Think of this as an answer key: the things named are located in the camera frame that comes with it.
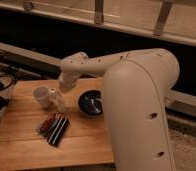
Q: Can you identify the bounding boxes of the black striped packet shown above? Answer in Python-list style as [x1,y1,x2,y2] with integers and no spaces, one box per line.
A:
[47,117,69,146]

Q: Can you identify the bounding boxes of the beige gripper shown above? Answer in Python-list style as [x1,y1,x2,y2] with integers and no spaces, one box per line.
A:
[58,72,79,93]

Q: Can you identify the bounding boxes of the metal bracket left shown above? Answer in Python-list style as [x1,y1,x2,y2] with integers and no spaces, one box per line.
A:
[94,0,104,24]

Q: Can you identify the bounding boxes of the metal bracket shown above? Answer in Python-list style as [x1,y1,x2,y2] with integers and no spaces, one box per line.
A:
[94,0,104,24]
[153,0,174,36]

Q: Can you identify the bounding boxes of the metal bracket right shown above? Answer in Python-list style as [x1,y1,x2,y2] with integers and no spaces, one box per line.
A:
[153,0,174,36]

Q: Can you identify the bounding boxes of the clear plastic bottle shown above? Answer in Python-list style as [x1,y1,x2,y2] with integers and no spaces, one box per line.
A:
[50,88,67,113]

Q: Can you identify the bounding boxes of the red brown snack packet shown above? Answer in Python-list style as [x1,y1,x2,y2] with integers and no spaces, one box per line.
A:
[37,114,56,134]

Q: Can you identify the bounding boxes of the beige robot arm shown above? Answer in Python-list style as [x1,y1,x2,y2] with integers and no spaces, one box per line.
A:
[59,48,180,171]

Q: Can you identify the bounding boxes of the black bowl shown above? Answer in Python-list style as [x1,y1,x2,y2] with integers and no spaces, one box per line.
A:
[78,90,103,117]

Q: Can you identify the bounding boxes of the wooden shelf board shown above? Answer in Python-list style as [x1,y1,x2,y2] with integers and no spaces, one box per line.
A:
[0,0,196,47]

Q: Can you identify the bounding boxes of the white cup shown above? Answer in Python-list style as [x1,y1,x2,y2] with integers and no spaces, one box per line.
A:
[33,87,51,109]

